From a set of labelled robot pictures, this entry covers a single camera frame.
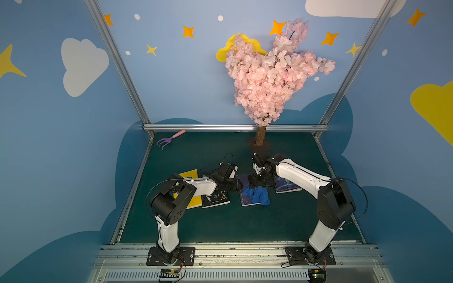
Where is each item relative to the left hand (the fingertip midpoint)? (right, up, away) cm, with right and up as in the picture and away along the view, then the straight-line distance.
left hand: (241, 183), depth 95 cm
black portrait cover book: (-11, -6, -4) cm, 13 cm away
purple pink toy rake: (-49, +24, +20) cm, 58 cm away
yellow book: (-23, -7, -7) cm, 26 cm away
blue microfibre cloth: (+8, -4, -9) cm, 13 cm away
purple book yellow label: (+2, -8, -4) cm, 10 cm away
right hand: (+8, +1, -6) cm, 10 cm away
